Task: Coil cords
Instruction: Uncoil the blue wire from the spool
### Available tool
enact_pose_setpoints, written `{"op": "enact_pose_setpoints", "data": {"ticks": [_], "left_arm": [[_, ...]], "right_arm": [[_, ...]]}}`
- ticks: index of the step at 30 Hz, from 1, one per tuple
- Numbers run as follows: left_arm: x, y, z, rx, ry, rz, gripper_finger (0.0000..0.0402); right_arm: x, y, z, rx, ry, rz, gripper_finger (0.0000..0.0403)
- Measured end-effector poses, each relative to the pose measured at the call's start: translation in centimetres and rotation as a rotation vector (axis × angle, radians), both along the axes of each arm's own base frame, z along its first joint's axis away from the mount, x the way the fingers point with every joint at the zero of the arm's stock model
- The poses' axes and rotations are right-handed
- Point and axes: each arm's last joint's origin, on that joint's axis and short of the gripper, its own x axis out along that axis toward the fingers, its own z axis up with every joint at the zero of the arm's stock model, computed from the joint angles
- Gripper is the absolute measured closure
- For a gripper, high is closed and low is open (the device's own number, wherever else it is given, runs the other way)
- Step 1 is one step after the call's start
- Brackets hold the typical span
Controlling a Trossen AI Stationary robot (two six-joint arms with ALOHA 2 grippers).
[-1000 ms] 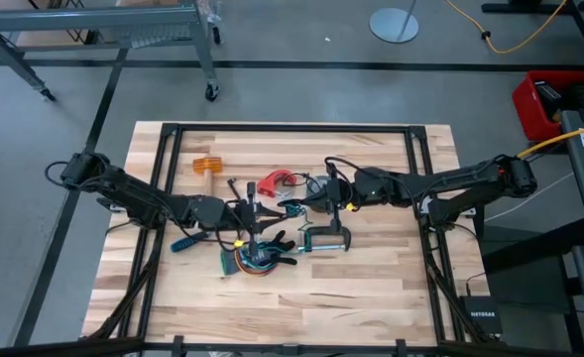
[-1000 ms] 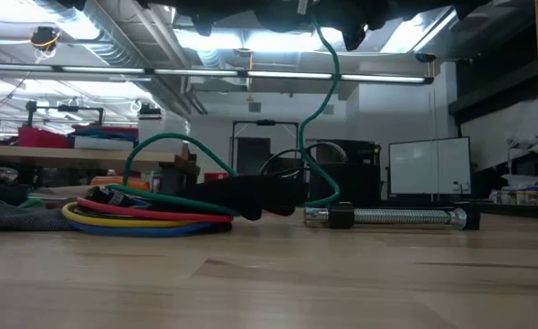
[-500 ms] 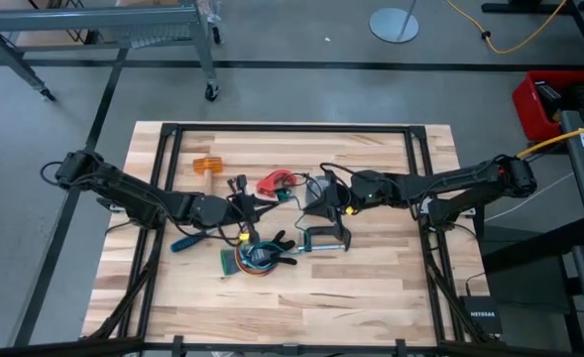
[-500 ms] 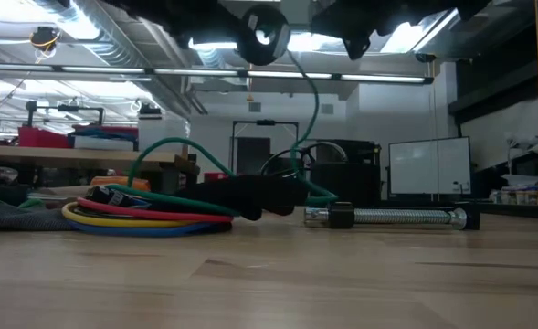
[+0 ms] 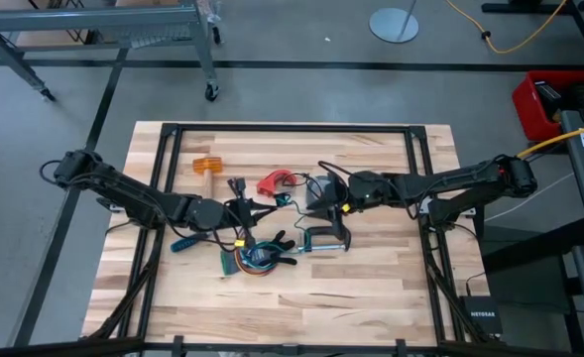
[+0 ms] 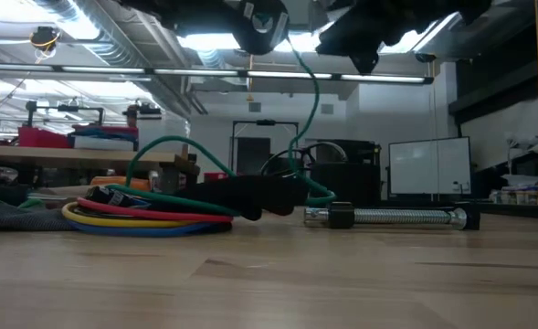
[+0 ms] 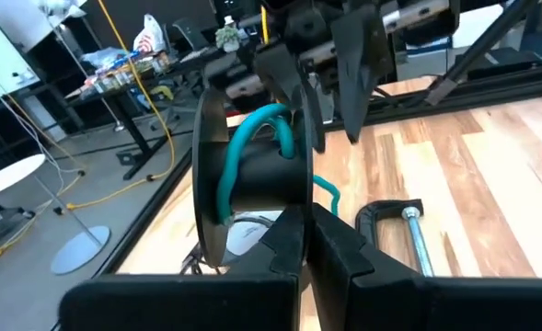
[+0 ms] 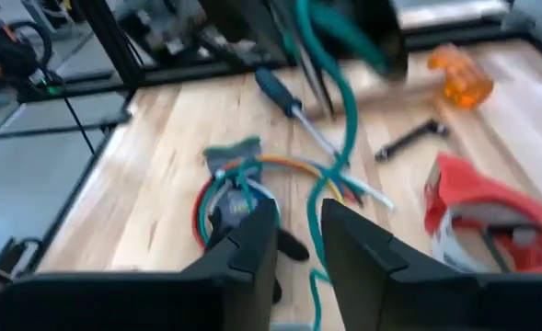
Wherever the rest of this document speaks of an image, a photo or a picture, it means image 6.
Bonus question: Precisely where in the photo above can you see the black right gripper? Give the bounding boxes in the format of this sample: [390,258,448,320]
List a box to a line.
[316,0,418,76]

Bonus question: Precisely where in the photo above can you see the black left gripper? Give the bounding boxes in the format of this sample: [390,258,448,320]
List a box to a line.
[230,0,293,57]

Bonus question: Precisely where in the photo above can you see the green resistance band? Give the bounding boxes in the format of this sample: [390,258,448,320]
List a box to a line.
[103,38,338,218]

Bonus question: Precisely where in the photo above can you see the black clamp with silver screw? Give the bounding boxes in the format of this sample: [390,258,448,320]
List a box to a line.
[303,200,481,231]

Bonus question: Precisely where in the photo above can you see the long ceiling light bar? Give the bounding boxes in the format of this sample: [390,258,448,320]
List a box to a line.
[0,62,435,87]

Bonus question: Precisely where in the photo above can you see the black equipment cabinet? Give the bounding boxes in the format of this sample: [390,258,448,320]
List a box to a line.
[316,139,383,165]

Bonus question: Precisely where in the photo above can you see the white whiteboard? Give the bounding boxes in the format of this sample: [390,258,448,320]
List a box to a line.
[388,136,472,197]

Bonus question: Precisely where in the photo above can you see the white cabinet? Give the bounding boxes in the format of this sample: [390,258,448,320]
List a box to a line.
[137,113,191,154]

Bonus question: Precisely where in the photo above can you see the white desk lamp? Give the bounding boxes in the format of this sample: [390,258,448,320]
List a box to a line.
[505,132,538,159]

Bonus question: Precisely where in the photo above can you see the blue and red stacked items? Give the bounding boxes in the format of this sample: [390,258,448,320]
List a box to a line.
[69,125,140,141]

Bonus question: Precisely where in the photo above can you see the white flat box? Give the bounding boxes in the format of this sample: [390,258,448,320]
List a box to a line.
[73,135,138,153]

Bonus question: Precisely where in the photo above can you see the black resistance band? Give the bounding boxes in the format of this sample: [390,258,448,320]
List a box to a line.
[126,200,234,217]

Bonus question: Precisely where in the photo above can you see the row of white bottles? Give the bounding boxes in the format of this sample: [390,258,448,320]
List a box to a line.
[490,187,538,206]

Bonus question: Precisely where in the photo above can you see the blue and white item pile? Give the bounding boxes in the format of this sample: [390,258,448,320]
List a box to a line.
[501,173,538,192]

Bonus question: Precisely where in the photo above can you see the red resistance band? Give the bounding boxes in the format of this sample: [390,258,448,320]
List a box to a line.
[75,196,235,225]

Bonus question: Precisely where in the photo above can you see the orange flat object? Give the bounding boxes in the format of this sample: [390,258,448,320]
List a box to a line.
[90,175,152,192]

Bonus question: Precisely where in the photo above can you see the wooden workbench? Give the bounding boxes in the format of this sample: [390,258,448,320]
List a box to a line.
[0,144,202,194]

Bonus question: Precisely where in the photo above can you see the blue resistance band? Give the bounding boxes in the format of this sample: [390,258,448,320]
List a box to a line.
[70,220,232,239]

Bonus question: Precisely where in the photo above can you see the red bin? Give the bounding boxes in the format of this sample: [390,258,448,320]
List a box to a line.
[17,126,71,149]

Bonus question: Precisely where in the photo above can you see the yellow resistance band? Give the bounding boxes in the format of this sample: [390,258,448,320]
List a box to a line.
[60,201,202,230]

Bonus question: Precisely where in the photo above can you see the grey cloth with green trim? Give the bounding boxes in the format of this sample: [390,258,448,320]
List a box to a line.
[0,196,76,232]

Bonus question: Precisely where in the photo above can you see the thin yellow hanging cord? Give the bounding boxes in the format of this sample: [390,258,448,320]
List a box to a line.
[247,53,256,102]

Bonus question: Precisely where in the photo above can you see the grey cable loop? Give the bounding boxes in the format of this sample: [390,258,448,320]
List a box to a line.
[304,141,348,164]

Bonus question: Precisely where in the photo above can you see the black rectangular stand frame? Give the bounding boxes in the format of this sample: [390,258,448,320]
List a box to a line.
[230,119,300,174]

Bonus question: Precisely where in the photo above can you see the black cable loop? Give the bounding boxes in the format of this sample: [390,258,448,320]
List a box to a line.
[259,146,318,179]

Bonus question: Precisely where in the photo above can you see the silver ceiling duct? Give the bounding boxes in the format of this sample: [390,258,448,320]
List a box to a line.
[35,0,208,116]

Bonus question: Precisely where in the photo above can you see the black foam handle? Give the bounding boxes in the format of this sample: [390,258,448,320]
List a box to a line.
[176,180,264,222]

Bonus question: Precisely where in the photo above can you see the black table edge rail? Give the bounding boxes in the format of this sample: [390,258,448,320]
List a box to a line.
[478,201,538,221]

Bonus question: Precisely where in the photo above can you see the yellow cord reel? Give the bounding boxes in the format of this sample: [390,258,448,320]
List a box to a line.
[28,26,60,52]

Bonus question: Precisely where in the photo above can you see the black strap with grey label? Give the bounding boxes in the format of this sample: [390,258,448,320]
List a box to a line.
[85,186,135,208]

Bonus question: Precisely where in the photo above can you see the black rig frame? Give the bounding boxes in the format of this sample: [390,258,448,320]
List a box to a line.
[25,100,106,128]

